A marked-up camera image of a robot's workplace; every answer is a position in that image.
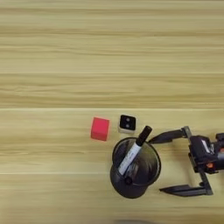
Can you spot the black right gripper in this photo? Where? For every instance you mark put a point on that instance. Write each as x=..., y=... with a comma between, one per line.
x=220, y=163

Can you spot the black mesh pen cup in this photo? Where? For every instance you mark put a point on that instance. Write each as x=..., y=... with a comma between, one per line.
x=128, y=191

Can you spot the white block with black face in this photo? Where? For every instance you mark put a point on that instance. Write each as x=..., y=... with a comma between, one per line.
x=127, y=122

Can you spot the red cube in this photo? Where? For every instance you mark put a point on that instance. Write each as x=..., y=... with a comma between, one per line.
x=100, y=129

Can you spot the white marker with black cap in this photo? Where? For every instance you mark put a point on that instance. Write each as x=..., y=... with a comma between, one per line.
x=131, y=154

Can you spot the black pen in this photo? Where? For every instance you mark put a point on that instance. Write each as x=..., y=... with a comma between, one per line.
x=128, y=180

